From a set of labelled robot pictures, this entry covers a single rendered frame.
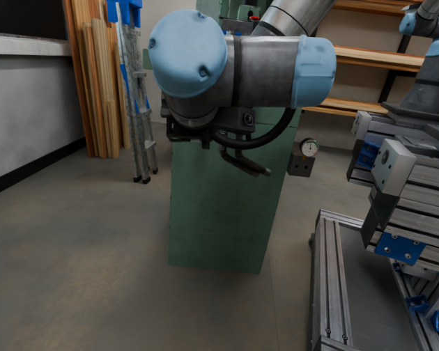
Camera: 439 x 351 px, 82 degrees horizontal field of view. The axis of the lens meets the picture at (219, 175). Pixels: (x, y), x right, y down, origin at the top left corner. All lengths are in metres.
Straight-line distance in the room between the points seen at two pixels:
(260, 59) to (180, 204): 0.84
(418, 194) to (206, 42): 0.54
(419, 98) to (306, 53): 0.88
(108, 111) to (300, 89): 2.10
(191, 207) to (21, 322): 0.70
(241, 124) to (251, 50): 0.20
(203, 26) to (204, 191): 0.80
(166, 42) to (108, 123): 2.07
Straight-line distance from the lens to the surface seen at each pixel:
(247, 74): 0.27
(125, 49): 1.76
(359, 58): 3.05
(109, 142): 2.35
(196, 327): 1.09
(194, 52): 0.25
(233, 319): 1.12
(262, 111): 0.91
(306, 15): 0.42
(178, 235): 1.15
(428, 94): 1.14
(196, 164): 0.96
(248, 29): 0.81
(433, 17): 1.40
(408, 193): 0.66
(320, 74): 0.30
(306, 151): 0.92
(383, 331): 1.04
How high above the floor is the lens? 0.91
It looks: 25 degrees down
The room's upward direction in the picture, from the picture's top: 8 degrees clockwise
